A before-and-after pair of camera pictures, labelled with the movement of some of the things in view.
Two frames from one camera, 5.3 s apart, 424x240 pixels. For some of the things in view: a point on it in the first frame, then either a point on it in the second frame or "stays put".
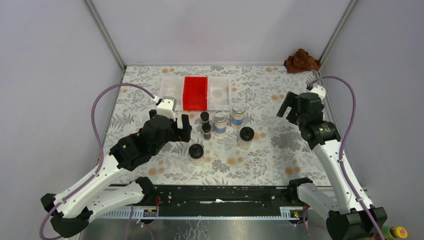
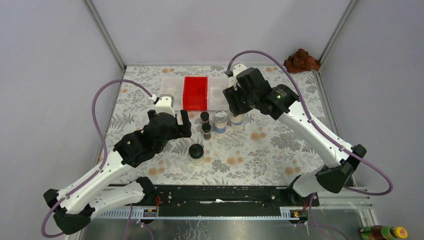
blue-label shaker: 220,119 stays put
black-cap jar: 196,155 stays put
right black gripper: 290,100 → 231,96
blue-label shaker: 237,117 stays put
